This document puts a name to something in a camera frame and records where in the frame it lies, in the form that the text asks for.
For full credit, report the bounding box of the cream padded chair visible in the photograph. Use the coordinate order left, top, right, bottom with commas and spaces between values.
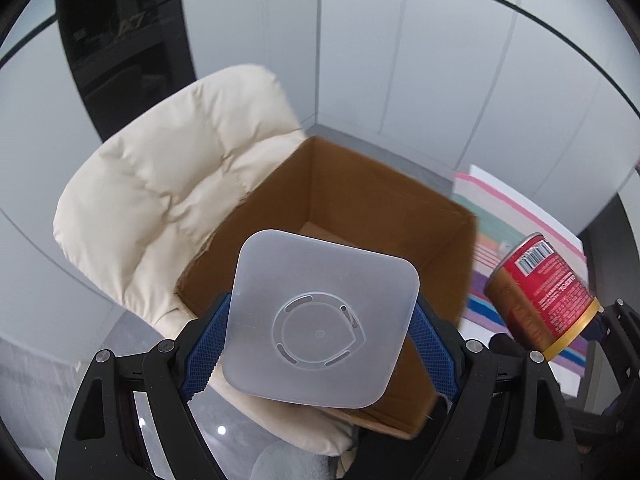
52, 64, 358, 461

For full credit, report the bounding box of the brown cardboard box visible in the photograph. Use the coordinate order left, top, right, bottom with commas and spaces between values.
175, 135, 480, 440

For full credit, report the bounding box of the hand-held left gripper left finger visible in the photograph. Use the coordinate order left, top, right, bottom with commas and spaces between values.
56, 292, 233, 480

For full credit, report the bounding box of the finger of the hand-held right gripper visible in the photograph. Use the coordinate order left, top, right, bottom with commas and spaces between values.
582, 297, 640, 416
487, 332, 533, 361

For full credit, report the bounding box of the striped pastel cloth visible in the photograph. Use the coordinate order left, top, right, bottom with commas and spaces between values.
450, 172, 588, 376

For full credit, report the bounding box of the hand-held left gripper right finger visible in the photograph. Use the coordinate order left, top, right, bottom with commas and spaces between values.
407, 294, 583, 480

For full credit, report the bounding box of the translucent square plastic container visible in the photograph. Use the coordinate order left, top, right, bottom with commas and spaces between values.
221, 229, 421, 408

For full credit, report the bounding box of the dark glass panel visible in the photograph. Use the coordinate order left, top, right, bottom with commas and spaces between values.
54, 0, 198, 146

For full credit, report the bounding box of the red can with gold lid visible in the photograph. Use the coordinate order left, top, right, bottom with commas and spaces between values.
483, 232, 603, 362

